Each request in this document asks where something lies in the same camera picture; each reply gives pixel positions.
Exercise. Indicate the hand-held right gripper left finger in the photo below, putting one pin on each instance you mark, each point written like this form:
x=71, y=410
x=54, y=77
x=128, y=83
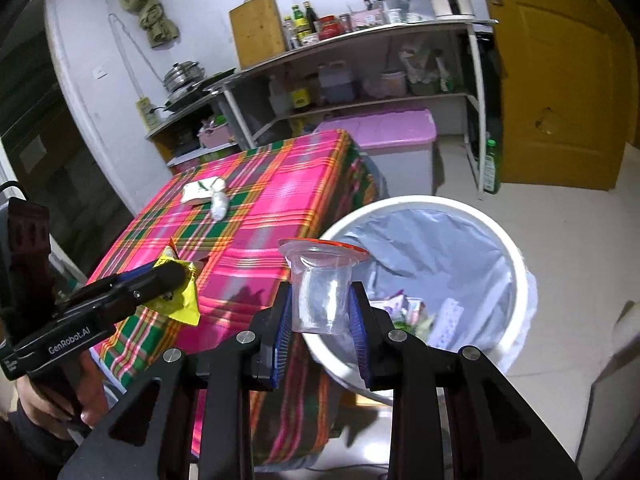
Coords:
x=280, y=335

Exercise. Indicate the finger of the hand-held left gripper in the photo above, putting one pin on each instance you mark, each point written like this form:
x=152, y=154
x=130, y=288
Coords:
x=135, y=275
x=160, y=280

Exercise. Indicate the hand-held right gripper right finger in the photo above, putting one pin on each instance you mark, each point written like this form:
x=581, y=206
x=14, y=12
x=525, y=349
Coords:
x=361, y=340

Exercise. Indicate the yellow snack wrapper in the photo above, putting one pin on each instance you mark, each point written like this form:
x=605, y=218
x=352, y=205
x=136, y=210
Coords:
x=182, y=305

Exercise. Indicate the purple snack packet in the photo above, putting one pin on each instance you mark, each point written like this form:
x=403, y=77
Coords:
x=387, y=305

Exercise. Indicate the clear plastic cup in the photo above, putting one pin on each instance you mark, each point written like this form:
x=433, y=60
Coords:
x=320, y=300

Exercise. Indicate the green snack wrapper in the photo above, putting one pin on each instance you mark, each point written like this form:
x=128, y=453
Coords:
x=412, y=320

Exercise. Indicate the white purple tissue pack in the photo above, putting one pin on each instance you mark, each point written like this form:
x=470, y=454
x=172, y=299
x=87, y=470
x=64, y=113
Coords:
x=447, y=322

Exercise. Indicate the white trash bin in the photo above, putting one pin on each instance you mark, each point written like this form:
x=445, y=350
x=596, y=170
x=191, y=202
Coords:
x=517, y=280

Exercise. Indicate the person's left forearm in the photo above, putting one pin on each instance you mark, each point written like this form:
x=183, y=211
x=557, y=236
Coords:
x=35, y=450

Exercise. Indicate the person's left hand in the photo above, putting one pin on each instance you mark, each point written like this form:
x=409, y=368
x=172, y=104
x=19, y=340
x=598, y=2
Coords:
x=95, y=390

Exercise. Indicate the crumpled clear plastic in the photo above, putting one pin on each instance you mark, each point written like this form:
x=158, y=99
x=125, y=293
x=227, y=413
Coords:
x=220, y=205

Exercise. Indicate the grey bin liner bag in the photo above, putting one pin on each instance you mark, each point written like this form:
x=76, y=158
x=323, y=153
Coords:
x=440, y=255

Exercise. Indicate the pink plastic basket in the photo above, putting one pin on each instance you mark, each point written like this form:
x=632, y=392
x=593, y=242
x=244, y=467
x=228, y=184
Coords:
x=216, y=135

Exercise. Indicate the small grey kitchen shelf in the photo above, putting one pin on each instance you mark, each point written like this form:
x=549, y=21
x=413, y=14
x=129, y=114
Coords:
x=175, y=119

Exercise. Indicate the yellow power strip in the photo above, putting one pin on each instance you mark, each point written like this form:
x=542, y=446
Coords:
x=148, y=112

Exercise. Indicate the black induction cooker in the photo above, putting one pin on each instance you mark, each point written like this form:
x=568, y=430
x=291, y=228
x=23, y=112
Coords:
x=185, y=102

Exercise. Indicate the steel cooking pot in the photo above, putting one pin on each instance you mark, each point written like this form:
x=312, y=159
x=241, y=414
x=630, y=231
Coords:
x=184, y=77

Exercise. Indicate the pink lidded storage box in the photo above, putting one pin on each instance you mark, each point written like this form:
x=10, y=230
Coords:
x=380, y=130

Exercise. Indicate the green plastic bottle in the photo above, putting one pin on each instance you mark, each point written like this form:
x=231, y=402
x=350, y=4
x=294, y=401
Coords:
x=491, y=167

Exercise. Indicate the yellow oil bottle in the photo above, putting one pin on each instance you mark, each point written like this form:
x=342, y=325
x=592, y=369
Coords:
x=300, y=100

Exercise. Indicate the long grey kitchen shelf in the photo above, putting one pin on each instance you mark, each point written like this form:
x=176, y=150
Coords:
x=476, y=110

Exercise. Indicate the pink plastic tub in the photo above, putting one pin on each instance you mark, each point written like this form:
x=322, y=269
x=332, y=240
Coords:
x=393, y=84

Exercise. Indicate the blue grey plastic jug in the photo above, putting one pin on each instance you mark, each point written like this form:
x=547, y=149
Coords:
x=336, y=82

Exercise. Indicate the green hanging cloth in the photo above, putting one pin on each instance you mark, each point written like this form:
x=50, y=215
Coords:
x=150, y=15

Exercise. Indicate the wooden cutting board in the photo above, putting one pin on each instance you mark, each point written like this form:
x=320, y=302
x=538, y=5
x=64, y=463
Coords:
x=257, y=30

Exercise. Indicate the bundle of plastic bags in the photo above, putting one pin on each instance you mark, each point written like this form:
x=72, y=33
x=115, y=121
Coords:
x=430, y=72

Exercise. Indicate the clear glass bottle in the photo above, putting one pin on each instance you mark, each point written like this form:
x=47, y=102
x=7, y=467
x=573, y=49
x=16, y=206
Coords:
x=288, y=35

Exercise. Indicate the green yellow sauce bottle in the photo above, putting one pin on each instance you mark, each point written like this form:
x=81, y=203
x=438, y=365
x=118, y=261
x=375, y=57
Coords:
x=300, y=25

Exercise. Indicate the dark sauce bottle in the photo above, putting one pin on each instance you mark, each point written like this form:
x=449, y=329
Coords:
x=311, y=20

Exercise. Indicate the red container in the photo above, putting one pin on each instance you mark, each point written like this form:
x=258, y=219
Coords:
x=330, y=27

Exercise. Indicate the knife holder with knives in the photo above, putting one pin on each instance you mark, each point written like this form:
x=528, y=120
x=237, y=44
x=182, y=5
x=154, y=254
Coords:
x=367, y=17

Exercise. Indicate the clear plastic storage container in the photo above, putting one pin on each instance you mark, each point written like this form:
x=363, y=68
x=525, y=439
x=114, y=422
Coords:
x=405, y=5

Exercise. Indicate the yellow wooden door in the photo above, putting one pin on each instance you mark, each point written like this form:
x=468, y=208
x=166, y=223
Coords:
x=565, y=70

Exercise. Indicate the white wall switch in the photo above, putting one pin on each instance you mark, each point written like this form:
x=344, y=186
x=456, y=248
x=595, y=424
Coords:
x=101, y=73

